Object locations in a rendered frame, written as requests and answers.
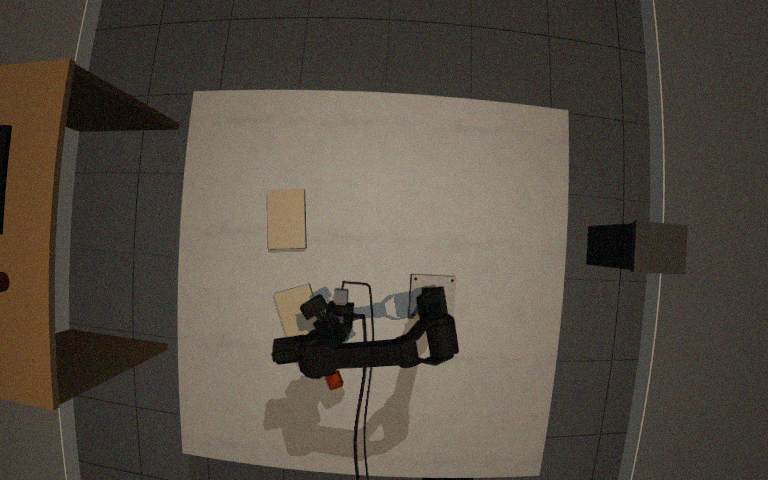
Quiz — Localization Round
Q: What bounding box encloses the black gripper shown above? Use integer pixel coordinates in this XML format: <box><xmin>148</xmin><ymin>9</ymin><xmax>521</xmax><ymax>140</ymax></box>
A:
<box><xmin>300</xmin><ymin>294</ymin><xmax>348</xmax><ymax>343</ymax></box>

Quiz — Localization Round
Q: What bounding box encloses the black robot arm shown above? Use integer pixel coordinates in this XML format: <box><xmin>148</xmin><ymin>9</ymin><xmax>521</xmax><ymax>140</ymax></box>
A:
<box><xmin>272</xmin><ymin>286</ymin><xmax>459</xmax><ymax>380</ymax></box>

